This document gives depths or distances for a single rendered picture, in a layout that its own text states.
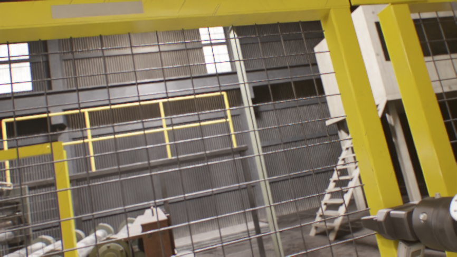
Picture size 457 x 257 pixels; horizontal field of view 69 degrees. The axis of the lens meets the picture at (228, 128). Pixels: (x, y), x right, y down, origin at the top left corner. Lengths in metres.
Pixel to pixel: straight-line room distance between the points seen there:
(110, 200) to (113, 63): 4.63
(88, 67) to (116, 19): 11.72
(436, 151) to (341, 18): 0.35
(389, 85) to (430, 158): 7.76
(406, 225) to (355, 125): 0.22
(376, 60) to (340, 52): 7.85
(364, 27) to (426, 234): 8.37
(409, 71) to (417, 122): 0.12
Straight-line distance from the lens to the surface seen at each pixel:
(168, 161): 5.06
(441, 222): 0.62
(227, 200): 11.66
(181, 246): 8.36
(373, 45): 8.75
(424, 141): 0.85
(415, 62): 0.87
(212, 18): 0.71
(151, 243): 2.22
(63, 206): 1.91
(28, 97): 11.60
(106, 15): 0.68
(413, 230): 0.69
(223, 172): 11.66
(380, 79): 8.53
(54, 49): 12.23
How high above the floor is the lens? 1.47
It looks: 9 degrees up
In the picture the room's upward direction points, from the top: 11 degrees counter-clockwise
